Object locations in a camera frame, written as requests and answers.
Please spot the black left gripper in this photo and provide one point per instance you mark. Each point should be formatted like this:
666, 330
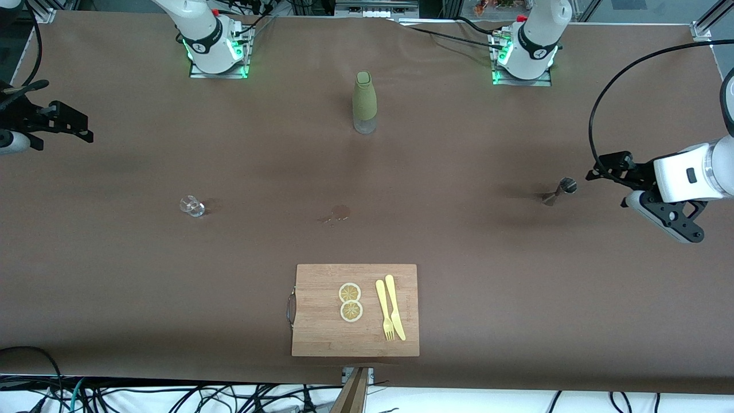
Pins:
638, 173

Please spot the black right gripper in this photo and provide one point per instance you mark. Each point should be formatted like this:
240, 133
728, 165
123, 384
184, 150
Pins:
17, 116

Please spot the metal double jigger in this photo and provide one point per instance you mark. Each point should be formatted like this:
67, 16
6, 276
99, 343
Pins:
567, 184

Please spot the clear glass measuring cup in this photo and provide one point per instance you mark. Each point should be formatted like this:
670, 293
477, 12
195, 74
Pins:
195, 207

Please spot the brown table cover sheet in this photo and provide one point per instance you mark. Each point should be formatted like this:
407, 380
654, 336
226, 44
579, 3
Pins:
459, 258

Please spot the yellow plastic knife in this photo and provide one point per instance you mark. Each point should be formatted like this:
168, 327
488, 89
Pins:
395, 312

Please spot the yellow plastic fork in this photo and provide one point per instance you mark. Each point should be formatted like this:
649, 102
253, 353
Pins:
381, 295

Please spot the glass bottle with green sleeve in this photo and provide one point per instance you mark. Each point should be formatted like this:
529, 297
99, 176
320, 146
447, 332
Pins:
364, 97

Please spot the lemon slice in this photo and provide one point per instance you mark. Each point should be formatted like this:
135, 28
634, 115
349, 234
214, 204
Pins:
350, 291
351, 312

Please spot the white power strip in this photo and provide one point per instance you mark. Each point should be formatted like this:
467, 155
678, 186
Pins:
375, 11

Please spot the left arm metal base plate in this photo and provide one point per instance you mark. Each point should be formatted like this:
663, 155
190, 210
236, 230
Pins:
542, 82

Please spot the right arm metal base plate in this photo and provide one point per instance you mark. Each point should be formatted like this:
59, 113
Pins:
200, 75

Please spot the metal post base bracket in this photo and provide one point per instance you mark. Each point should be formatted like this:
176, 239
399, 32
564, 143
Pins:
370, 374

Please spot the upright frame post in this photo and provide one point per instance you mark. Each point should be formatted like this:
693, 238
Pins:
352, 398

